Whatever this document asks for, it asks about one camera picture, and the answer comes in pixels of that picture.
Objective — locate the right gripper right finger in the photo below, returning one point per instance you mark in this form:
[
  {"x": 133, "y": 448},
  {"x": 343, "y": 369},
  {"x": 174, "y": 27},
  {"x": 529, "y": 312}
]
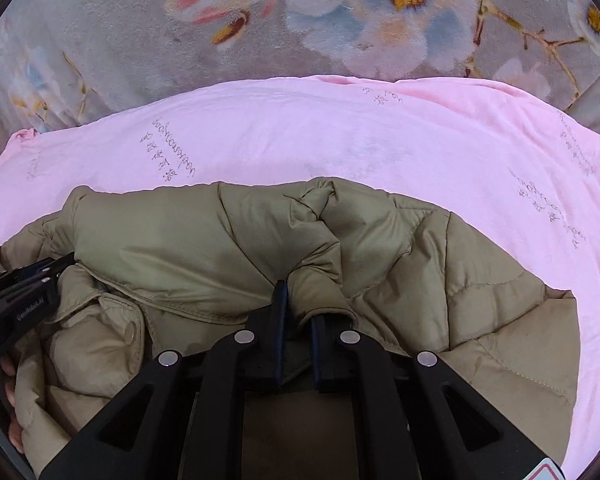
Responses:
[{"x": 415, "y": 418}]

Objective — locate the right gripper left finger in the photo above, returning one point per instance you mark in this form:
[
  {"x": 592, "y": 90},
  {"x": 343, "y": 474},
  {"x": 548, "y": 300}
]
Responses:
[{"x": 183, "y": 417}]

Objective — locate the olive quilted puffer jacket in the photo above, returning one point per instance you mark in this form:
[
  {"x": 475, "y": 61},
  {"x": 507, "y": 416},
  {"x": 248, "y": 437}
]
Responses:
[{"x": 179, "y": 268}]

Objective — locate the person's left hand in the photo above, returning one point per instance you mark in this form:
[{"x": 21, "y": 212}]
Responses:
[{"x": 8, "y": 417}]

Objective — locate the pink bed sheet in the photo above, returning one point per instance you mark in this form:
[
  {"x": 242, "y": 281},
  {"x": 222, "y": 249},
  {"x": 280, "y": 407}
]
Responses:
[{"x": 517, "y": 169}]

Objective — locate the grey floral blanket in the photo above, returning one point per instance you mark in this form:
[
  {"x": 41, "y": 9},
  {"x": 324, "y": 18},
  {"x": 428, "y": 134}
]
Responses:
[{"x": 65, "y": 63}]

